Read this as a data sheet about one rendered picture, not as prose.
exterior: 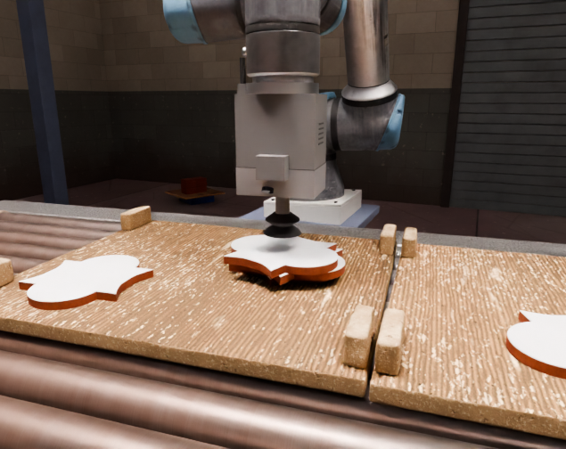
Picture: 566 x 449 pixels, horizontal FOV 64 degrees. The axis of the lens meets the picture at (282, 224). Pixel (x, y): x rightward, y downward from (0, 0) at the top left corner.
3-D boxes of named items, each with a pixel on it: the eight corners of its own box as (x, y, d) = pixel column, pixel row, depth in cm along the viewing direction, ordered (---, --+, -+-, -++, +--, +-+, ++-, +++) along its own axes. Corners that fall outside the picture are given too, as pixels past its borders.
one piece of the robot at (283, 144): (215, 52, 42) (221, 223, 46) (310, 49, 40) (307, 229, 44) (250, 61, 51) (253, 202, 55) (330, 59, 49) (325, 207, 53)
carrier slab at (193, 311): (147, 228, 77) (146, 219, 76) (396, 251, 65) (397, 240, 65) (-57, 321, 45) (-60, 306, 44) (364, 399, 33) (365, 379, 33)
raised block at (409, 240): (403, 244, 63) (404, 224, 62) (416, 245, 63) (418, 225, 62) (399, 257, 58) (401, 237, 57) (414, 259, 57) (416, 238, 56)
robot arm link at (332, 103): (294, 151, 114) (291, 94, 110) (348, 150, 109) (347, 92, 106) (278, 156, 103) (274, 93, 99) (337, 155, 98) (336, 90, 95)
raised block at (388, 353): (381, 335, 39) (383, 306, 38) (404, 338, 38) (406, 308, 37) (373, 375, 33) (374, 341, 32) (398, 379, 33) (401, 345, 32)
